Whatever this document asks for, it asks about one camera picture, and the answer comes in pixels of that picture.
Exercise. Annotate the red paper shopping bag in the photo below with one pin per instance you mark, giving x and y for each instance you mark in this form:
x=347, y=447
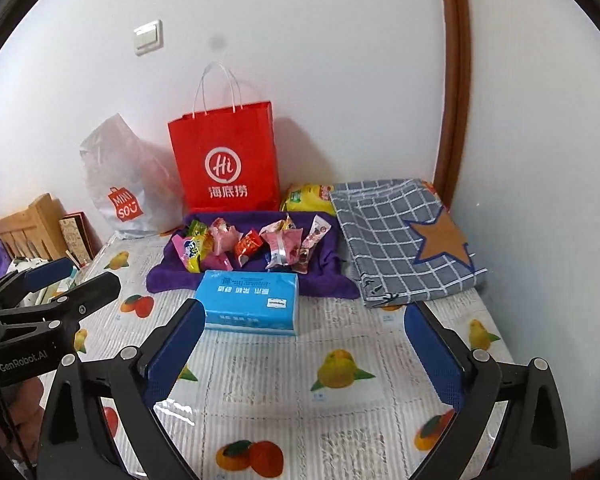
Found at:
x=226, y=157

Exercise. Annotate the yellow pink cartoon snack packet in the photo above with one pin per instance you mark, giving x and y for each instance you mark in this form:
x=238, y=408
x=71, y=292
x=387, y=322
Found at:
x=192, y=250

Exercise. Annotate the brown patterned box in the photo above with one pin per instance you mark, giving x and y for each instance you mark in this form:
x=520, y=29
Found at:
x=80, y=237

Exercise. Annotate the blue tissue pack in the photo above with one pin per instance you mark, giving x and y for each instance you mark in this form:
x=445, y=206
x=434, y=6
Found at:
x=250, y=302

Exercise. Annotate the brown wooden door frame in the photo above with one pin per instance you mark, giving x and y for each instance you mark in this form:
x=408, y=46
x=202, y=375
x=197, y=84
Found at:
x=457, y=83

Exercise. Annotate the pink striped snack packet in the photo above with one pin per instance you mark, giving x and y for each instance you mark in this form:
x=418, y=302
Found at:
x=284, y=240

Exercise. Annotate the white plastic Miniso bag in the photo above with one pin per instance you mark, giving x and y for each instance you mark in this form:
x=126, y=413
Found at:
x=127, y=183

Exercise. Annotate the grey checked star cloth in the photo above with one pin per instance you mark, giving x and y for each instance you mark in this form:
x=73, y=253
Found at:
x=403, y=243

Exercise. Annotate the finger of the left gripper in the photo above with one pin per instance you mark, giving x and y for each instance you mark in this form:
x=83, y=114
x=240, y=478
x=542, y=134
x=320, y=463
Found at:
x=87, y=298
x=17, y=285

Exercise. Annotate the wooden chair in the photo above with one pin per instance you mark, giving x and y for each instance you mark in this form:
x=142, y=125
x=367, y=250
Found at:
x=35, y=232

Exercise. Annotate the green triangular snack packet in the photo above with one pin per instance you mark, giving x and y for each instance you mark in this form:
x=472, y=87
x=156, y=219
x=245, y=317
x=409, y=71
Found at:
x=196, y=228

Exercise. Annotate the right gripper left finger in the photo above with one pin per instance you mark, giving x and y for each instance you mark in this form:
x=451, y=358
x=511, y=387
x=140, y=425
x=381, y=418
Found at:
x=75, y=439

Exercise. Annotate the person's left hand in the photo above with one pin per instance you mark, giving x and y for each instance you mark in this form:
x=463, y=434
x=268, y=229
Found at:
x=27, y=414

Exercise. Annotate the red snack packet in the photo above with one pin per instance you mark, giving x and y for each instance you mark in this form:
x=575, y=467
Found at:
x=247, y=246

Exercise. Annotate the yellow tea box bag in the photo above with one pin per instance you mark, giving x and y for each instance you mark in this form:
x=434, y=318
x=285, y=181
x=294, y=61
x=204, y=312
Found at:
x=308, y=197

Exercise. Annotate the fruit pattern tablecloth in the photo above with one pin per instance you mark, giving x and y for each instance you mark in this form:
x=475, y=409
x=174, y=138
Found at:
x=343, y=398

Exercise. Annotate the pink white long snack packet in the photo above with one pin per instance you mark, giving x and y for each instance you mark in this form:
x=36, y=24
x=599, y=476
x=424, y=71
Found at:
x=320, y=227

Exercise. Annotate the white wall switch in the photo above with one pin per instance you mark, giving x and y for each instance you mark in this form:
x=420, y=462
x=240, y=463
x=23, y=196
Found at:
x=148, y=38

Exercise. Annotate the purple towel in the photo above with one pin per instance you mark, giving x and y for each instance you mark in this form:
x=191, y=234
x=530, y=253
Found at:
x=324, y=278

